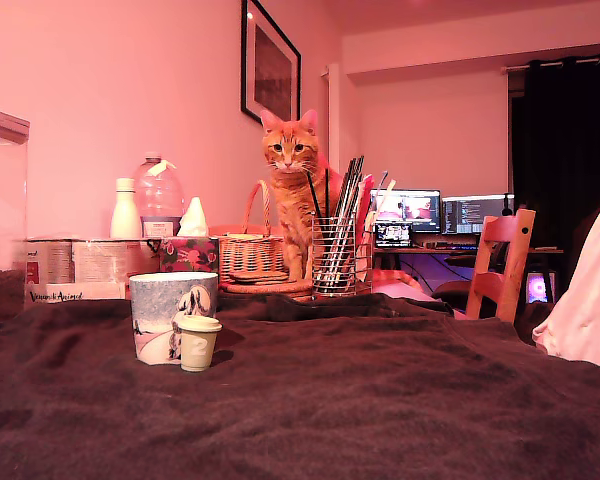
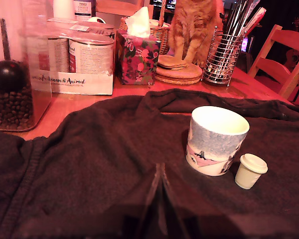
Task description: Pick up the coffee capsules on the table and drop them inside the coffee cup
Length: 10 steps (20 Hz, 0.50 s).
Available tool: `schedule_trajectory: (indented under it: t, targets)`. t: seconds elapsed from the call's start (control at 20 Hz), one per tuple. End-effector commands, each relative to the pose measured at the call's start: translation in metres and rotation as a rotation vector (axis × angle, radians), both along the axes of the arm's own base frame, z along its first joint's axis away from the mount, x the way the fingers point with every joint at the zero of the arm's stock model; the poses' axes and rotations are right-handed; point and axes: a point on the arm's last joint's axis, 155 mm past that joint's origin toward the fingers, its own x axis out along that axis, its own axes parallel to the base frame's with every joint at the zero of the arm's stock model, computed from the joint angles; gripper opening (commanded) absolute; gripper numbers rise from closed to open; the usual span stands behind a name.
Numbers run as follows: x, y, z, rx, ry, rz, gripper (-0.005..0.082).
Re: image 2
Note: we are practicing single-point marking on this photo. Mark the white coffee capsule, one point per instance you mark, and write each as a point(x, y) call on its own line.
point(249, 174)

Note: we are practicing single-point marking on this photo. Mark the white cup with winter print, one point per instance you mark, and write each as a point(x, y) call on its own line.
point(214, 147)

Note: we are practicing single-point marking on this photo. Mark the glass jar of coffee beans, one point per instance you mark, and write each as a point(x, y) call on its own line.
point(10, 112)

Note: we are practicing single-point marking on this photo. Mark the dark brown cloth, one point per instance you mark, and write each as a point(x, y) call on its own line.
point(89, 161)

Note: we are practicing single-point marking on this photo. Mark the round cork trivet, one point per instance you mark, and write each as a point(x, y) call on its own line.
point(179, 74)

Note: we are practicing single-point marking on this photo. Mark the white cardboard can tray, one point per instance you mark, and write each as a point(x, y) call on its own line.
point(89, 84)

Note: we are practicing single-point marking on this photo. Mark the floral tissue box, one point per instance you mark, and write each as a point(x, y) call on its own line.
point(137, 62)

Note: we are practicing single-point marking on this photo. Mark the white tissue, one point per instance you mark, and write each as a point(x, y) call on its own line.
point(139, 22)

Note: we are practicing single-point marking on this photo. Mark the orange tabby cat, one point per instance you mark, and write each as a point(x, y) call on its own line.
point(194, 25)

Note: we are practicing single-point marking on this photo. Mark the black ball with stick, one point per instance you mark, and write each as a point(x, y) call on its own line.
point(7, 74)

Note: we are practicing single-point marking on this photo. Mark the bundle of metal chopsticks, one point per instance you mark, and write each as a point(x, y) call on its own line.
point(236, 17)

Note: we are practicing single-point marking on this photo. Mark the wooden chair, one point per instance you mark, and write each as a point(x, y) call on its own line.
point(289, 42)

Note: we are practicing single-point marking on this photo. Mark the red and white packet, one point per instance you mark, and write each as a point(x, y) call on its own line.
point(255, 18)

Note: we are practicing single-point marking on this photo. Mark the white bottle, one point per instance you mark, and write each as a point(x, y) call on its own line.
point(63, 8)

